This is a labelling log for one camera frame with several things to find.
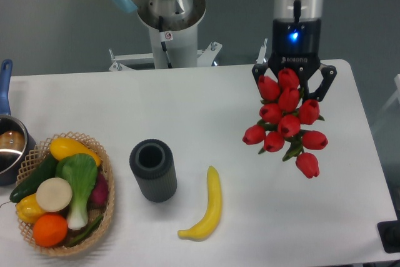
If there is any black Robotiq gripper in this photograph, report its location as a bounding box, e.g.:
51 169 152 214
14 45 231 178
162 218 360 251
252 19 337 102

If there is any red tulip bouquet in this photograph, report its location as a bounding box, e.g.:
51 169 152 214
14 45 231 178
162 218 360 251
242 68 328 178

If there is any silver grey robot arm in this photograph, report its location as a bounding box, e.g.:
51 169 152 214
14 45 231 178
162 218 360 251
112 0 337 101

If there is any dark grey ribbed vase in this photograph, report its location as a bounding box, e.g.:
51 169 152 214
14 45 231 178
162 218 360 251
129 139 178 203

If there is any yellow banana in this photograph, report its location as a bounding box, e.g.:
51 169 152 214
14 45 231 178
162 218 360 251
177 166 223 241

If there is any black device at edge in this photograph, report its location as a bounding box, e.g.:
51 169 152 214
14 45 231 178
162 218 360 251
377 220 399 253

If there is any purple red onion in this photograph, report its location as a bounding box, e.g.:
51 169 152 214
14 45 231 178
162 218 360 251
90 173 109 205

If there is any green bok choy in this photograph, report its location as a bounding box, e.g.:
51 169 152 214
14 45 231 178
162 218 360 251
56 154 98 231

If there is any yellow squash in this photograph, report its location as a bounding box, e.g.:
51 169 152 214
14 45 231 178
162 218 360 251
49 138 102 167

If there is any woven wicker basket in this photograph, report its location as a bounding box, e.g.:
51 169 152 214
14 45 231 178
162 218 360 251
10 132 115 256

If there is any dark green cucumber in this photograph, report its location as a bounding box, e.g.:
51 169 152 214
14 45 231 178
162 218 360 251
9 154 58 203

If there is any green bean pod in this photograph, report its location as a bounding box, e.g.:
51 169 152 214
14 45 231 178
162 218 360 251
65 215 103 248

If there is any orange fruit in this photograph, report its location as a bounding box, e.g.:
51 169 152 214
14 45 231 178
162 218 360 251
32 213 68 248

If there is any yellow bell pepper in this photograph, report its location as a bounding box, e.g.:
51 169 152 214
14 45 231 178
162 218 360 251
16 193 47 224

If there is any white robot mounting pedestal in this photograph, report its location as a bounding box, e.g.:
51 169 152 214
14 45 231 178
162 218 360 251
109 27 223 71

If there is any blue handled saucepan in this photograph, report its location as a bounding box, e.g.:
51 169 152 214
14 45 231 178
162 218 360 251
1 59 36 186

